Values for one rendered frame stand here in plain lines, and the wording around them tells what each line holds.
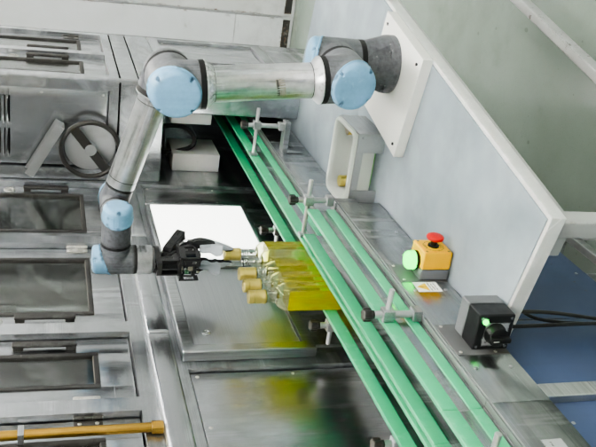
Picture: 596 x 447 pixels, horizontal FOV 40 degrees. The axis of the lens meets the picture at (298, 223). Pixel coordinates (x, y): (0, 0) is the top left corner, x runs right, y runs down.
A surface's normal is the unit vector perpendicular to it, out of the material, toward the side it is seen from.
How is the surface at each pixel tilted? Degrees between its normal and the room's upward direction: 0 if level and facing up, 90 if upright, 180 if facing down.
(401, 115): 0
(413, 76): 0
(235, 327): 90
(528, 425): 90
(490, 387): 90
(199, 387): 90
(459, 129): 0
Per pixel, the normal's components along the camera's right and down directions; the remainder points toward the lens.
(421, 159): -0.96, -0.01
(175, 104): 0.12, 0.50
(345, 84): 0.37, 0.49
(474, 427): 0.14, -0.91
